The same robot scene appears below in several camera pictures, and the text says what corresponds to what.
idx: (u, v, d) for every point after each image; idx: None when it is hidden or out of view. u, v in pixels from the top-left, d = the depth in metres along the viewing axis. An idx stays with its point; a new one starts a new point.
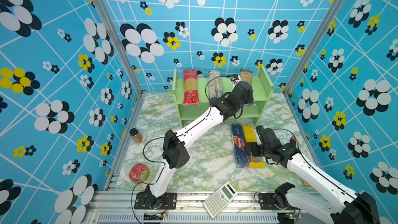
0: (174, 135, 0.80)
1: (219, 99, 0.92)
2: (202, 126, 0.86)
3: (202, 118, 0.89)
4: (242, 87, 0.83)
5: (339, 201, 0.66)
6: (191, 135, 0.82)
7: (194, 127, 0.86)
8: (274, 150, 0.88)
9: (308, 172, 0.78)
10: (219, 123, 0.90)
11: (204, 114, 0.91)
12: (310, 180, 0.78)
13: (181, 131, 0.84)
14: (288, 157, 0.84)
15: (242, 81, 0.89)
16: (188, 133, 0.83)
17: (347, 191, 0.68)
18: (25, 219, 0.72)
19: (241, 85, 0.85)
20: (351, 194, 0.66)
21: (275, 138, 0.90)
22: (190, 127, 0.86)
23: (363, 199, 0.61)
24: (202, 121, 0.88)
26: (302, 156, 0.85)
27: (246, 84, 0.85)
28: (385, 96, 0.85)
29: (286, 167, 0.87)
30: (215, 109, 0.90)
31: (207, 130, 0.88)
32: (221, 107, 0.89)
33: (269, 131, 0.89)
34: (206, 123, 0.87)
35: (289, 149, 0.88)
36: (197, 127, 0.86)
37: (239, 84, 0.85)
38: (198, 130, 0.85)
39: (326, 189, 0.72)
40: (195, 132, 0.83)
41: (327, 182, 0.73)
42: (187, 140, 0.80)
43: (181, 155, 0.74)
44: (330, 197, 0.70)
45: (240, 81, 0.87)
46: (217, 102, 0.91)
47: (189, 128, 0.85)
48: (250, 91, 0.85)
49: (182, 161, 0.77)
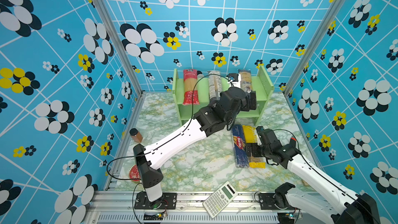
0: (142, 151, 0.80)
1: (204, 110, 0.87)
2: (176, 143, 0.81)
3: (178, 133, 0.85)
4: (231, 97, 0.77)
5: (340, 202, 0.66)
6: (161, 154, 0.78)
7: (167, 143, 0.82)
8: (275, 150, 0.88)
9: (308, 173, 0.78)
10: (199, 138, 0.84)
11: (183, 127, 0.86)
12: (310, 180, 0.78)
13: (150, 149, 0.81)
14: (289, 158, 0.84)
15: (231, 89, 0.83)
16: (158, 152, 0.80)
17: (347, 192, 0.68)
18: (24, 219, 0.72)
19: (230, 94, 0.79)
20: (352, 196, 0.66)
21: (276, 139, 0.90)
22: (162, 143, 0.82)
23: (364, 201, 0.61)
24: (178, 136, 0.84)
26: (303, 157, 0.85)
27: (236, 93, 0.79)
28: (385, 96, 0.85)
29: (286, 167, 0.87)
30: (196, 122, 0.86)
31: (183, 146, 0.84)
32: (205, 120, 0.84)
33: (269, 132, 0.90)
34: (182, 140, 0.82)
35: (289, 150, 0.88)
36: (169, 145, 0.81)
37: (227, 93, 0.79)
38: (169, 149, 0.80)
39: (326, 190, 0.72)
40: (165, 152, 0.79)
41: (328, 183, 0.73)
42: (155, 159, 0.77)
43: (145, 176, 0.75)
44: (330, 198, 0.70)
45: (229, 89, 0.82)
46: (202, 114, 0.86)
47: (160, 145, 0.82)
48: (239, 101, 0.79)
49: (152, 181, 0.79)
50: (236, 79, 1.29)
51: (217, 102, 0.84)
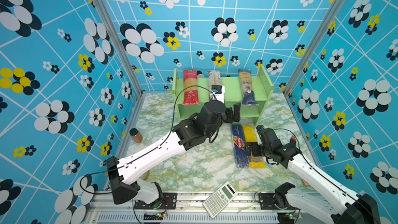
0: (115, 165, 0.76)
1: (184, 123, 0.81)
2: (152, 157, 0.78)
3: (155, 146, 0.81)
4: (210, 111, 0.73)
5: (340, 203, 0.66)
6: (134, 168, 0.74)
7: (142, 156, 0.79)
8: (275, 150, 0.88)
9: (309, 173, 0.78)
10: (176, 151, 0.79)
11: (161, 140, 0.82)
12: (310, 180, 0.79)
13: (124, 163, 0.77)
14: (289, 157, 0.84)
15: (212, 101, 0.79)
16: (132, 166, 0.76)
17: (348, 192, 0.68)
18: (24, 219, 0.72)
19: (210, 107, 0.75)
20: (353, 196, 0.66)
21: (277, 139, 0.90)
22: (137, 157, 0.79)
23: (364, 202, 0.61)
24: (155, 150, 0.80)
26: (303, 157, 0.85)
27: (216, 107, 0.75)
28: (385, 96, 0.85)
29: (286, 167, 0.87)
30: (174, 135, 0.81)
31: (160, 160, 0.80)
32: (184, 134, 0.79)
33: (269, 131, 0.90)
34: (159, 153, 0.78)
35: (290, 149, 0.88)
36: (144, 158, 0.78)
37: (207, 107, 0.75)
38: (144, 162, 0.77)
39: (327, 191, 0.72)
40: (139, 166, 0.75)
41: (328, 183, 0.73)
42: (128, 173, 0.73)
43: (116, 192, 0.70)
44: (330, 198, 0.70)
45: (211, 102, 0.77)
46: (182, 127, 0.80)
47: (135, 159, 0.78)
48: (220, 115, 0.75)
49: (124, 197, 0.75)
50: (219, 91, 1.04)
51: (198, 115, 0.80)
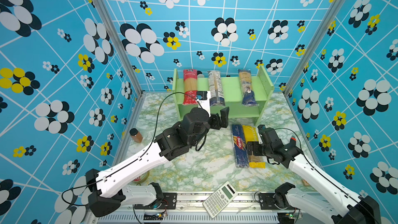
0: (94, 178, 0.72)
1: (166, 132, 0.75)
2: (131, 169, 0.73)
3: (136, 158, 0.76)
4: (192, 121, 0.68)
5: (342, 205, 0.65)
6: (113, 182, 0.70)
7: (122, 169, 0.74)
8: (276, 150, 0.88)
9: (310, 173, 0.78)
10: (159, 163, 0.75)
11: (142, 152, 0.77)
12: (312, 181, 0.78)
13: (102, 176, 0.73)
14: (291, 157, 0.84)
15: (195, 110, 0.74)
16: (111, 179, 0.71)
17: (350, 194, 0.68)
18: (24, 219, 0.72)
19: (192, 116, 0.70)
20: (355, 198, 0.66)
21: (278, 138, 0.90)
22: (117, 169, 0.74)
23: (366, 204, 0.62)
24: (134, 162, 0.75)
26: (305, 157, 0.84)
27: (198, 116, 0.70)
28: (385, 96, 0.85)
29: (288, 167, 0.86)
30: (156, 146, 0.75)
31: (142, 172, 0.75)
32: (166, 144, 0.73)
33: (270, 130, 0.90)
34: (139, 166, 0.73)
35: (292, 149, 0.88)
36: (124, 171, 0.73)
37: (189, 116, 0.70)
38: (123, 175, 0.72)
39: (329, 192, 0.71)
40: (118, 179, 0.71)
41: (330, 184, 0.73)
42: (107, 187, 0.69)
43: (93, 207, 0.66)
44: (332, 200, 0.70)
45: (193, 111, 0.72)
46: (164, 137, 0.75)
47: (114, 171, 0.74)
48: (203, 124, 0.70)
49: (106, 209, 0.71)
50: (204, 98, 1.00)
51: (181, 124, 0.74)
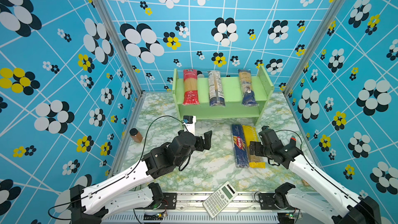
0: (79, 194, 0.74)
1: (154, 152, 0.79)
2: (118, 186, 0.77)
3: (123, 176, 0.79)
4: (181, 143, 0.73)
5: (342, 206, 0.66)
6: (98, 198, 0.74)
7: (108, 186, 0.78)
8: (276, 150, 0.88)
9: (311, 174, 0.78)
10: (144, 180, 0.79)
11: (129, 169, 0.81)
12: (312, 181, 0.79)
13: (88, 193, 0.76)
14: (291, 158, 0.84)
15: (184, 132, 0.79)
16: (96, 196, 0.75)
17: (350, 194, 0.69)
18: (25, 219, 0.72)
19: (181, 139, 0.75)
20: (354, 198, 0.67)
21: (277, 139, 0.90)
22: (102, 186, 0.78)
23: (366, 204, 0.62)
24: (121, 180, 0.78)
26: (305, 158, 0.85)
27: (187, 138, 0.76)
28: (385, 96, 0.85)
29: (287, 168, 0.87)
30: (143, 164, 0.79)
31: (127, 189, 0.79)
32: (153, 163, 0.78)
33: (270, 132, 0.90)
34: (125, 183, 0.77)
35: (292, 150, 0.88)
36: (110, 188, 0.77)
37: (178, 138, 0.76)
38: (109, 191, 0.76)
39: (329, 193, 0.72)
40: (104, 195, 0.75)
41: (330, 185, 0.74)
42: (91, 204, 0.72)
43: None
44: (331, 200, 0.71)
45: (182, 134, 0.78)
46: (151, 156, 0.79)
47: (100, 188, 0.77)
48: (190, 147, 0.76)
49: None
50: (190, 121, 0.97)
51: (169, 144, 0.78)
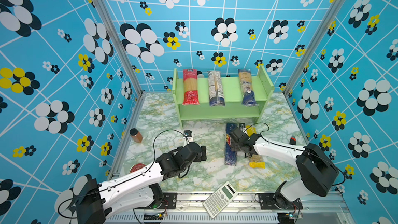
0: (96, 187, 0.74)
1: (166, 156, 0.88)
2: (136, 182, 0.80)
3: (139, 173, 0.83)
4: (192, 151, 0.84)
5: (293, 157, 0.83)
6: (117, 192, 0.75)
7: (125, 182, 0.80)
8: (244, 142, 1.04)
9: (269, 147, 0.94)
10: (155, 180, 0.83)
11: (145, 168, 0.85)
12: (271, 153, 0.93)
13: (107, 186, 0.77)
14: (253, 143, 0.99)
15: (192, 142, 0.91)
16: (115, 189, 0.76)
17: (296, 148, 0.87)
18: (25, 219, 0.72)
19: (191, 147, 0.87)
20: (300, 149, 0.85)
21: (243, 133, 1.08)
22: (121, 181, 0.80)
23: (311, 149, 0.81)
24: (138, 177, 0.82)
26: (264, 138, 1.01)
27: (196, 146, 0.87)
28: (385, 96, 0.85)
29: (257, 153, 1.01)
30: (157, 165, 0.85)
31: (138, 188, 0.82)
32: (165, 165, 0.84)
33: (236, 129, 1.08)
34: (142, 181, 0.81)
35: (253, 136, 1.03)
36: (127, 184, 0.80)
37: (189, 146, 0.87)
38: (127, 186, 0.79)
39: (283, 153, 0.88)
40: (122, 190, 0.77)
41: (282, 148, 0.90)
42: (110, 197, 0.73)
43: (89, 220, 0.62)
44: (287, 158, 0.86)
45: (192, 142, 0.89)
46: (163, 159, 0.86)
47: (118, 183, 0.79)
48: (198, 154, 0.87)
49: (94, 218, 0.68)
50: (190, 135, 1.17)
51: (179, 151, 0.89)
